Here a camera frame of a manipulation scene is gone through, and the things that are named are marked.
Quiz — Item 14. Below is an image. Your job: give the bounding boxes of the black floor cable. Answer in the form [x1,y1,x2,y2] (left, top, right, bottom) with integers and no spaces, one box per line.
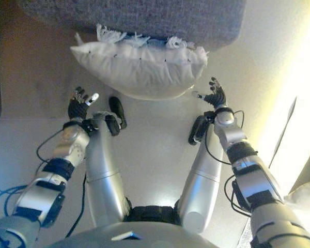
[64,175,87,238]

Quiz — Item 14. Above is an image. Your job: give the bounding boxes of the silver robot torso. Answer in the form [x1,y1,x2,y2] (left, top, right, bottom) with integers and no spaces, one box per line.
[45,205,220,248]

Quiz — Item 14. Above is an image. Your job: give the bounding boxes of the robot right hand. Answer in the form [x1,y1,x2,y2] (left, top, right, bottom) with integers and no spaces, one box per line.
[192,76,227,109]

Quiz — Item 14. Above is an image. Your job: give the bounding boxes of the blue cable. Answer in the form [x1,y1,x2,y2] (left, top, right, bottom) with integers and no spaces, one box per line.
[0,184,26,215]

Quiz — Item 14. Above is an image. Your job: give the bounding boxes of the grey fabric armchair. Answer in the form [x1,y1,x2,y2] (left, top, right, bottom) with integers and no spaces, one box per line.
[20,0,246,50]

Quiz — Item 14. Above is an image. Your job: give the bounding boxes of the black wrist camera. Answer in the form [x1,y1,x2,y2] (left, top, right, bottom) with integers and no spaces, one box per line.
[203,110,216,125]
[82,118,99,136]

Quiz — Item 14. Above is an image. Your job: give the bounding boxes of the beige upholstered bed frame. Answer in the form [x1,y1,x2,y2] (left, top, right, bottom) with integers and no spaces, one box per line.
[289,141,310,194]

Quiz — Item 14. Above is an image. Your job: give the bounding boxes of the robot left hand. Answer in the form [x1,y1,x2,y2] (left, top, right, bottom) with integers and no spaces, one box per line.
[67,86,100,121]

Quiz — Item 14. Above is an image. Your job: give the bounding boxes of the white fringed cushion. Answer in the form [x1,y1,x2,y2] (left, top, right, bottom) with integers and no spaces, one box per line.
[69,23,210,101]

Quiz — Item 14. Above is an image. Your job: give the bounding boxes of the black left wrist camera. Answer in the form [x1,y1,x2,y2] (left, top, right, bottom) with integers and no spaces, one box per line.
[82,118,99,136]

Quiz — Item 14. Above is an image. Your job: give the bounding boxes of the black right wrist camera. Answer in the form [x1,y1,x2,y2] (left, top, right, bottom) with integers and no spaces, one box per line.
[203,110,216,125]

